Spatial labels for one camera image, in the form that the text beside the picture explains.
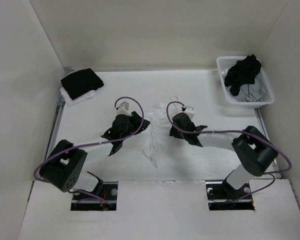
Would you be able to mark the white tank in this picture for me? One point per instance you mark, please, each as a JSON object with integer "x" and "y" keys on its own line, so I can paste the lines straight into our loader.
{"x": 153, "y": 141}
{"x": 71, "y": 102}

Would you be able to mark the black tank top in basket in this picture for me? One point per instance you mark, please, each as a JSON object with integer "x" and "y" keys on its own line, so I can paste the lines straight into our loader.
{"x": 243, "y": 72}

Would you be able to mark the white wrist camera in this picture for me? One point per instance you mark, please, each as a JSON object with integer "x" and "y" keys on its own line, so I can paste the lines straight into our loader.
{"x": 189, "y": 111}
{"x": 123, "y": 109}

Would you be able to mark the folded black tank top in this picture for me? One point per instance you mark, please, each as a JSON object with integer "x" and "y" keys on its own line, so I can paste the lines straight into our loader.
{"x": 78, "y": 83}

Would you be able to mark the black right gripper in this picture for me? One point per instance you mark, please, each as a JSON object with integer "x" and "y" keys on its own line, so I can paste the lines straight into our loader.
{"x": 173, "y": 133}

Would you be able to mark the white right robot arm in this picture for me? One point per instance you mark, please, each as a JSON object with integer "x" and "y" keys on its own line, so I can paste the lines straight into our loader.
{"x": 254, "y": 155}

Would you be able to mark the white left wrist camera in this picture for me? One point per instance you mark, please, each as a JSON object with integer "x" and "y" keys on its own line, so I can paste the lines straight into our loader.
{"x": 123, "y": 109}

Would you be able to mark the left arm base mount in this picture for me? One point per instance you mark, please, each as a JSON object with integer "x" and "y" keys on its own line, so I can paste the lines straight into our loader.
{"x": 103, "y": 198}

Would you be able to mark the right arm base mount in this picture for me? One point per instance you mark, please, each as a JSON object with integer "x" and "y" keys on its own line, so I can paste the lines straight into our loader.
{"x": 223, "y": 198}

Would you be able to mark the left aluminium table rail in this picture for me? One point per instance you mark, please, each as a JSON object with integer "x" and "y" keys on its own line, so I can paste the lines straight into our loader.
{"x": 60, "y": 105}

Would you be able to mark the grey tank top in basket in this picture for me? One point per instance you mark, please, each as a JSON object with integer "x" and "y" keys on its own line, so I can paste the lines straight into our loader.
{"x": 252, "y": 92}

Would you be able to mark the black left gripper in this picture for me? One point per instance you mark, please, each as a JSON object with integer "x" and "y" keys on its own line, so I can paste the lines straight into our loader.
{"x": 136, "y": 120}

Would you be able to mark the folded white tank top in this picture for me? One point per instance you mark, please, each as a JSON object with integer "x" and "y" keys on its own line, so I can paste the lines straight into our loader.
{"x": 71, "y": 102}

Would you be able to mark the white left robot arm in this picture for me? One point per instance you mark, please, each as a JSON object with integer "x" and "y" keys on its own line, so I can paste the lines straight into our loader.
{"x": 64, "y": 165}

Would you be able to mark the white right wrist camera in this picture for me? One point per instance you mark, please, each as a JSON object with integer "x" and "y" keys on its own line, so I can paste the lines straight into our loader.
{"x": 189, "y": 111}

